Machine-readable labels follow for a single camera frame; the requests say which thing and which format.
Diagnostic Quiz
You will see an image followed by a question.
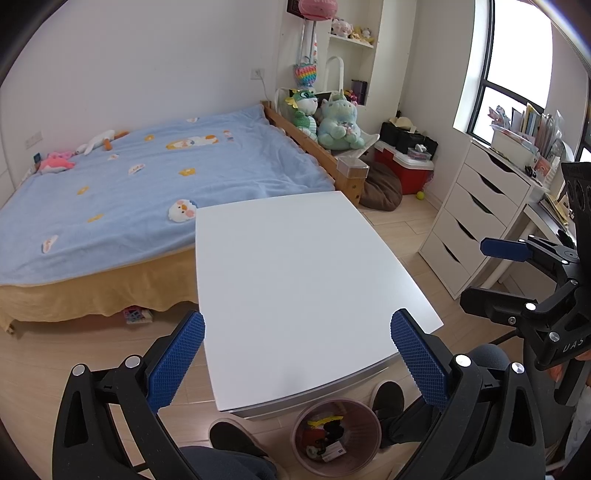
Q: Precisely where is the yellow bed skirt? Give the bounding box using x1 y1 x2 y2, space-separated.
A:
0 248 200 331

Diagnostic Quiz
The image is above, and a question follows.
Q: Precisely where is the person's left leg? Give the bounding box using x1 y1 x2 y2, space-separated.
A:
177 445 279 480

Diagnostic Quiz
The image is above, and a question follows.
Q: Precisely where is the pink plastic waste bin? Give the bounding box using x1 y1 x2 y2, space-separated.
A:
291 399 383 479

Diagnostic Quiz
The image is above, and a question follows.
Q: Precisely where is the black left slipper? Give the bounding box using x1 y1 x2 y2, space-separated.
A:
208 418 269 461

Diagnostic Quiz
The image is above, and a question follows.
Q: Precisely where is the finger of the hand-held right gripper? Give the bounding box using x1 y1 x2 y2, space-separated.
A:
479 235 581 283
459 281 581 343

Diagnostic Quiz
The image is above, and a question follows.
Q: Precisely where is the dark framed window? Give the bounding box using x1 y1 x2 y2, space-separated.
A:
452 0 556 149

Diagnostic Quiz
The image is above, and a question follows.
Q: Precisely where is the white drawer cabinet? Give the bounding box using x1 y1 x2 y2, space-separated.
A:
417 138 533 302

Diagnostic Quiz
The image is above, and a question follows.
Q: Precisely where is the wooden bed frame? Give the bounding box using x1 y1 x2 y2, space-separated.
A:
260 99 370 206

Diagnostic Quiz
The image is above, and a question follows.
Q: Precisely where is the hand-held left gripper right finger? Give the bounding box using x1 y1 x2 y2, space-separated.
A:
390 308 548 480

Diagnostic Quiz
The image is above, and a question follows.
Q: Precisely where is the bed with blue blanket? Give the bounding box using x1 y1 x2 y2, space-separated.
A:
0 103 336 288

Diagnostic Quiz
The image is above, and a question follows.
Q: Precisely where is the colourful toy box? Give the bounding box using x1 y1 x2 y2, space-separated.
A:
122 305 154 326

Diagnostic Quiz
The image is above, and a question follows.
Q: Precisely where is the green dragon plush toy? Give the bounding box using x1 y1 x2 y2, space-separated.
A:
285 89 320 142

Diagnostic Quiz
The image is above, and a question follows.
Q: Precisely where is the white goose plush toy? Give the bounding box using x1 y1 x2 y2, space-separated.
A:
74 130 130 156

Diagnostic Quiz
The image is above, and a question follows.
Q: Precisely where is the black storage bag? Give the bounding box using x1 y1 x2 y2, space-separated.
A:
379 120 439 158

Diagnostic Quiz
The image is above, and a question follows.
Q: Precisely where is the white wall shelf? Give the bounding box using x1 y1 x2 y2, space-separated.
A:
327 0 385 110

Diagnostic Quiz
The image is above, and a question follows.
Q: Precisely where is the white desk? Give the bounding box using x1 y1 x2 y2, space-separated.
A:
462 198 579 306

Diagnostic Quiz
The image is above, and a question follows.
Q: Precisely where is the row of small plush toys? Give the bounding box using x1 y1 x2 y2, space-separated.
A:
329 18 375 46

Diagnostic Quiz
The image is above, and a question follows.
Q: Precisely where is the pink plush hat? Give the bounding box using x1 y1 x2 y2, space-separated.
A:
297 0 338 20

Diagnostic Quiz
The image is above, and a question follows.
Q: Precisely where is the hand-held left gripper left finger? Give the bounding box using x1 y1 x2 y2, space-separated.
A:
52 310 207 480

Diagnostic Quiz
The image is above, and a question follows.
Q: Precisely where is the black slipper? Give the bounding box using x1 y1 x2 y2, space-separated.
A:
208 418 269 461
371 380 406 424

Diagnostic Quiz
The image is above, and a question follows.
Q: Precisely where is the red cooler box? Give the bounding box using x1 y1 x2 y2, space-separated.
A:
373 141 435 196

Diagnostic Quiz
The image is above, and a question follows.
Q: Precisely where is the white metal chair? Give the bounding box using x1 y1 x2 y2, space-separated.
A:
274 56 380 151

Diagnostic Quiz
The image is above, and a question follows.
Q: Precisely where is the person's right hand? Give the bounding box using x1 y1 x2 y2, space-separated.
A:
551 346 591 388

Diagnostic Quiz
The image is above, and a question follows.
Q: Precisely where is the clear plastic box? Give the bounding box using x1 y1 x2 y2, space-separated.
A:
335 156 370 180

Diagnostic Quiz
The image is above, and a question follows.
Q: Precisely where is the white storage box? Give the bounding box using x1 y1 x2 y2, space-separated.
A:
489 124 542 169

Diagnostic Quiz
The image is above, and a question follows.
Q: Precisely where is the pink plush toy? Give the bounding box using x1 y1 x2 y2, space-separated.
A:
37 151 76 174

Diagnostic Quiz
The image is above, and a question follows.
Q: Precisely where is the black right slipper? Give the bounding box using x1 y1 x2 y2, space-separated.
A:
371 380 406 424

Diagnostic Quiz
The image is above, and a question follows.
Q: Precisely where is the brown bean cushion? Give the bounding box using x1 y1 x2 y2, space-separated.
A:
359 161 403 212

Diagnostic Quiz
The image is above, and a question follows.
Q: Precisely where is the row of books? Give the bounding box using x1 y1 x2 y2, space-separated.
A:
509 103 579 161

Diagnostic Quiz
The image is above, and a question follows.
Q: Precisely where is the rainbow bubble shoulder bag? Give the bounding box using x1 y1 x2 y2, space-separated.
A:
293 20 320 91

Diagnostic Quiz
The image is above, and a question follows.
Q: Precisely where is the teal dinosaur plush toy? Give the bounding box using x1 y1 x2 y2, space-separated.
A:
316 89 366 150

